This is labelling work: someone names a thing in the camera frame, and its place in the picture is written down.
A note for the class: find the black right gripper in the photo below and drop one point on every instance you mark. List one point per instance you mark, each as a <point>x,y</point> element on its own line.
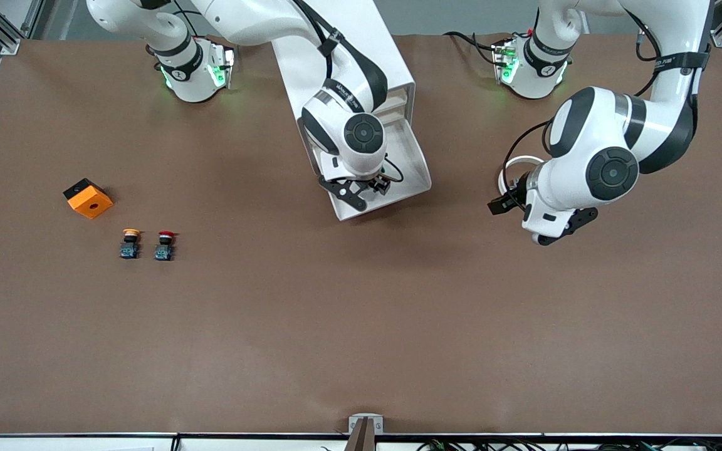
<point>376,185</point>

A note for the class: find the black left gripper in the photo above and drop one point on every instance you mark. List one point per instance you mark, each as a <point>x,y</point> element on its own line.
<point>506,202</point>

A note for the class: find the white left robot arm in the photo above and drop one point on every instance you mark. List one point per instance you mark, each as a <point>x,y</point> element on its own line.
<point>599,113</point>

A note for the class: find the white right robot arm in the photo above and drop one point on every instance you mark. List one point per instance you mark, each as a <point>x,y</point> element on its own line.
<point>342,113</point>

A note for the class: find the orange black button box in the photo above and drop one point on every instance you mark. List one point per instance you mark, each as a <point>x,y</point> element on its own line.
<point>88,202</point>

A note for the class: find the white curved plastic clip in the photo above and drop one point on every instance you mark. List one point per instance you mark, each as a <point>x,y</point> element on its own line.
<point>521,159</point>

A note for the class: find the red push button switch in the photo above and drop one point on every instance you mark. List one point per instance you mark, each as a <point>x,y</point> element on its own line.
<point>164,252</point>

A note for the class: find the grey metal bracket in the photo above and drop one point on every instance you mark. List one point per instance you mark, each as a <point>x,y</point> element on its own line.
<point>353,427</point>

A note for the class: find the orange push button switch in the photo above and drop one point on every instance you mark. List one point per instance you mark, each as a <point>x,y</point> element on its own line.
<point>130,249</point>

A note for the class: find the brown post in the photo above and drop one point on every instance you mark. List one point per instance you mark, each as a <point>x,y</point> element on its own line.
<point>361,438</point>

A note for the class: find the white table edge rail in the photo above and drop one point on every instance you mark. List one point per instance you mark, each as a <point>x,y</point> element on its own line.
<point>85,443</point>

